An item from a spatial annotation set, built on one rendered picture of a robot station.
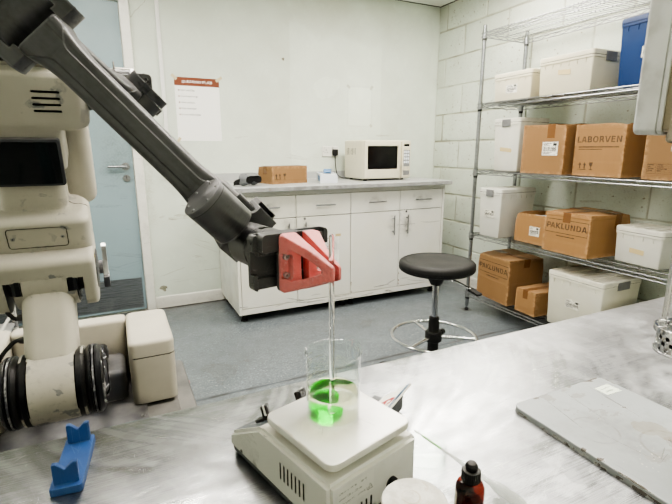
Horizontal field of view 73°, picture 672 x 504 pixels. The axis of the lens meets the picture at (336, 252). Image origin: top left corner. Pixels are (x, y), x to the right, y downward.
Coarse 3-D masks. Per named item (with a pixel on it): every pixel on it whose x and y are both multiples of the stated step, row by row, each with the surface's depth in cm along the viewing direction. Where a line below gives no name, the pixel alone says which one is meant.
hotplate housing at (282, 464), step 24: (240, 432) 57; (264, 432) 52; (408, 432) 51; (264, 456) 52; (288, 456) 48; (384, 456) 48; (408, 456) 51; (288, 480) 48; (312, 480) 45; (336, 480) 44; (360, 480) 46; (384, 480) 48
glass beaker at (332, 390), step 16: (304, 352) 49; (320, 352) 52; (336, 352) 53; (352, 352) 52; (320, 368) 47; (336, 368) 47; (352, 368) 48; (320, 384) 48; (336, 384) 47; (352, 384) 48; (320, 400) 48; (336, 400) 48; (352, 400) 49; (320, 416) 48; (336, 416) 48; (352, 416) 49
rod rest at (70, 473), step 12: (72, 432) 59; (84, 432) 59; (72, 444) 59; (84, 444) 59; (72, 456) 56; (84, 456) 56; (60, 468) 51; (72, 468) 52; (84, 468) 54; (60, 480) 52; (72, 480) 52; (84, 480) 53; (60, 492) 51; (72, 492) 52
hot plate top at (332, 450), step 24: (288, 408) 53; (360, 408) 53; (384, 408) 53; (288, 432) 48; (312, 432) 48; (336, 432) 48; (360, 432) 48; (384, 432) 48; (312, 456) 45; (336, 456) 45; (360, 456) 46
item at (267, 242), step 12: (264, 240) 49; (276, 240) 50; (312, 240) 50; (264, 252) 49; (276, 252) 51; (324, 252) 48; (312, 264) 52; (336, 264) 47; (312, 276) 52; (336, 276) 47
